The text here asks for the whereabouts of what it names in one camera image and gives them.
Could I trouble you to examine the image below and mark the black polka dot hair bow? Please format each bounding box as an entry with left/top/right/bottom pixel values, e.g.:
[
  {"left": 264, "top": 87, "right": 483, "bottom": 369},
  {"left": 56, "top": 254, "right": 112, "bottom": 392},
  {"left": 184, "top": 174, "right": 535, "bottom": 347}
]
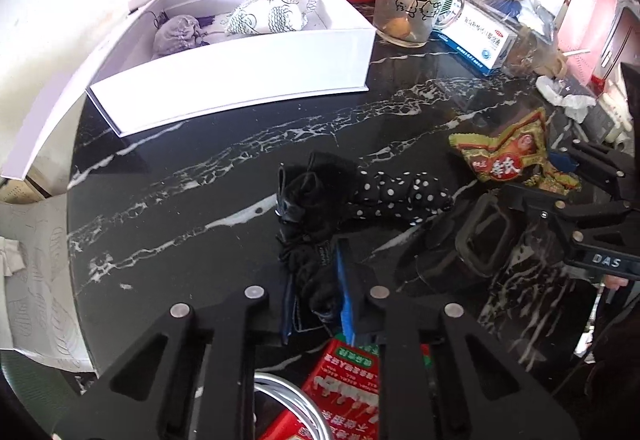
[{"left": 276, "top": 152, "right": 454, "bottom": 340}]

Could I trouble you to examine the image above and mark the red green snack packet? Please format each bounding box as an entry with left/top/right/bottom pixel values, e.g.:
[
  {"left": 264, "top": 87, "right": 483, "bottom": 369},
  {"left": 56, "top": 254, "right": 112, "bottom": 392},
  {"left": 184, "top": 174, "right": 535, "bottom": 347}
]
[{"left": 448, "top": 108, "right": 582, "bottom": 195}]

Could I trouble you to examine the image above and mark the crumpled white tissue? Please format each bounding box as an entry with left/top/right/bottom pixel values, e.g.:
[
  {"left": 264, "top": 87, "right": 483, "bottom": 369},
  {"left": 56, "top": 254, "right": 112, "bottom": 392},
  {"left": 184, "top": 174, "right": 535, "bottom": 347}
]
[{"left": 535, "top": 75, "right": 597, "bottom": 123}]

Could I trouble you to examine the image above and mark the black belt buckle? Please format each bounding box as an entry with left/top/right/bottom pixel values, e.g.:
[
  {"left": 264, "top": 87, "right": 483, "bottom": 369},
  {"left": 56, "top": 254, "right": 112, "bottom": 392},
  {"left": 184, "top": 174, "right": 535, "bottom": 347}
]
[{"left": 454, "top": 193, "right": 515, "bottom": 278}]

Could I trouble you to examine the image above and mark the red hook package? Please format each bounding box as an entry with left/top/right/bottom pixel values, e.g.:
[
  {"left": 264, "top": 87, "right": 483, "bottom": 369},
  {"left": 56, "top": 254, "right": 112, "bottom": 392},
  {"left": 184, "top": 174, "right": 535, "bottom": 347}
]
[{"left": 259, "top": 336, "right": 433, "bottom": 440}]

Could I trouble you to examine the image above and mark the leaf pattern cloth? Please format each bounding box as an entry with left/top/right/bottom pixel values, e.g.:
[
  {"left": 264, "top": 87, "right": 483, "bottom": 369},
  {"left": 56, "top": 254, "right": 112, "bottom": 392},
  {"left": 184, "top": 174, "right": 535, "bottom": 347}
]
[{"left": 1, "top": 194, "right": 93, "bottom": 373}]

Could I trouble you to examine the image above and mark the pink paper bag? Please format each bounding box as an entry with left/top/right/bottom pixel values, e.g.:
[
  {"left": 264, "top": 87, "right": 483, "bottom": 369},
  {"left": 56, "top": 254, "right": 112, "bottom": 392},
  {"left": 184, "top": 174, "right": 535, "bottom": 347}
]
[{"left": 559, "top": 0, "right": 618, "bottom": 85}]

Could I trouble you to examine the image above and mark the blue white medicine box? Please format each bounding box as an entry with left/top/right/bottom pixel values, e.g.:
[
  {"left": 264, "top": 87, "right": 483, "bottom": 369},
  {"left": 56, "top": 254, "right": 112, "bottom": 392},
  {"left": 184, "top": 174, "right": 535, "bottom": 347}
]
[{"left": 434, "top": 4, "right": 518, "bottom": 76}]

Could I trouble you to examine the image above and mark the glass mug with cartoon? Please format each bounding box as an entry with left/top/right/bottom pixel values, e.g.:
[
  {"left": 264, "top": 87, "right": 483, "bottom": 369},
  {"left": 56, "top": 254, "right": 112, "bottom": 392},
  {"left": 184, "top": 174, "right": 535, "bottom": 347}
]
[{"left": 373, "top": 0, "right": 465, "bottom": 48}]

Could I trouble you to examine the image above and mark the white patterned sachet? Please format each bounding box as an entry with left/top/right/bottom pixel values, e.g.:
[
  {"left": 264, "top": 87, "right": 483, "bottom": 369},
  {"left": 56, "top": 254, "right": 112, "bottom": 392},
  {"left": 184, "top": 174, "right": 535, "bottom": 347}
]
[{"left": 224, "top": 0, "right": 319, "bottom": 35}]

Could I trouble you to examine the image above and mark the white open gift box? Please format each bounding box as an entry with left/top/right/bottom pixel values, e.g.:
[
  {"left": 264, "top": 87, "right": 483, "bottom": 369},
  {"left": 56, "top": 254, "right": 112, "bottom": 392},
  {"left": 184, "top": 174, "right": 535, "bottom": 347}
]
[{"left": 1, "top": 0, "right": 375, "bottom": 179}]

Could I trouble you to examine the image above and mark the white coiled cable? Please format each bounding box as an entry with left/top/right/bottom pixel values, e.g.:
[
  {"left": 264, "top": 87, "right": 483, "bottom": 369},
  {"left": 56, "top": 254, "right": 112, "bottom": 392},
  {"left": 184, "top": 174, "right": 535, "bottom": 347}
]
[{"left": 252, "top": 370, "right": 335, "bottom": 440}]

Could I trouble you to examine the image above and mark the grey drawstring pouch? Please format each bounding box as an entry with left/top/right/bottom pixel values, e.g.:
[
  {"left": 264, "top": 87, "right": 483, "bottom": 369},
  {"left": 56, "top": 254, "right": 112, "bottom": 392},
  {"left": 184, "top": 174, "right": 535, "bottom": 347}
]
[{"left": 152, "top": 15, "right": 206, "bottom": 58}]

